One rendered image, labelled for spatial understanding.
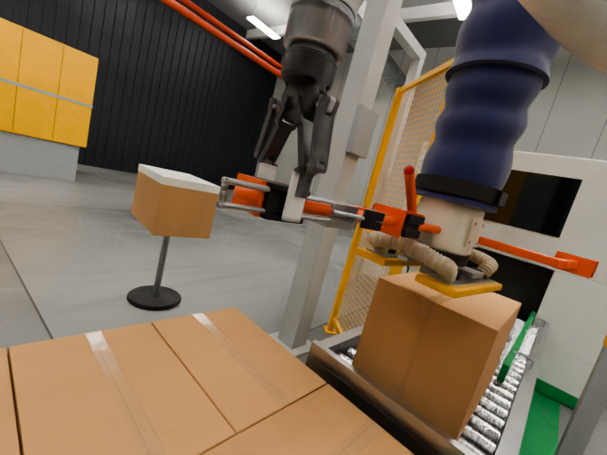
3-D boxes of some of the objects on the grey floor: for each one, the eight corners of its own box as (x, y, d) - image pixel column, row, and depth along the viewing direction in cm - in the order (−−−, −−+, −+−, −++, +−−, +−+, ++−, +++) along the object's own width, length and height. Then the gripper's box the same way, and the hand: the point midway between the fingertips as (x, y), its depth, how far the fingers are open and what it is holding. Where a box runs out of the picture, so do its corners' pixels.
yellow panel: (69, 174, 677) (84, 60, 639) (81, 182, 624) (99, 59, 586) (-95, 151, 499) (-87, -9, 462) (-96, 160, 446) (-87, -20, 409)
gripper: (387, 59, 37) (337, 236, 40) (290, 75, 53) (259, 201, 56) (348, 26, 32) (294, 231, 36) (253, 54, 48) (222, 195, 51)
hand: (277, 196), depth 45 cm, fingers closed on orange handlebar, 8 cm apart
